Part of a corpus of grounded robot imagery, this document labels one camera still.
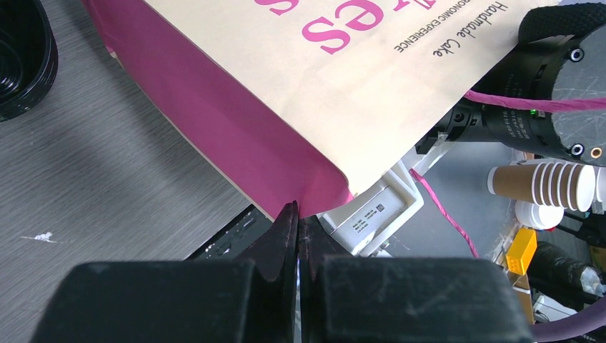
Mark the pink cakes paper bag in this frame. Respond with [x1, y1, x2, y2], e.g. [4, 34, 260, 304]
[80, 0, 606, 259]

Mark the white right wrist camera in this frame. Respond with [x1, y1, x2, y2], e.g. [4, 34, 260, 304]
[318, 161, 424, 257]

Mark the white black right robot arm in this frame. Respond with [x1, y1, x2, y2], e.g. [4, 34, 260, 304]
[415, 3, 605, 166]

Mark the yellow toy block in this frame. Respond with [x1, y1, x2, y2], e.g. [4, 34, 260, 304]
[505, 227, 537, 276]

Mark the black cup stack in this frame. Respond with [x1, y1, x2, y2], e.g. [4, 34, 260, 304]
[1, 0, 59, 121]

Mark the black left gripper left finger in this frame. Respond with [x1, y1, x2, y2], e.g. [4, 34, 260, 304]
[32, 202, 299, 342]

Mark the brown paper cup stack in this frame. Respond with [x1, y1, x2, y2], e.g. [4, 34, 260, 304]
[487, 160, 597, 212]

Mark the white paper lid stack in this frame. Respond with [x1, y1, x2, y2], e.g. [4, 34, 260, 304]
[515, 201, 565, 230]

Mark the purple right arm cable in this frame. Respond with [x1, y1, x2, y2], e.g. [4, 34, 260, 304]
[530, 295, 606, 343]

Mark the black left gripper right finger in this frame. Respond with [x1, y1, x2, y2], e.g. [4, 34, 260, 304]
[298, 217, 534, 342]

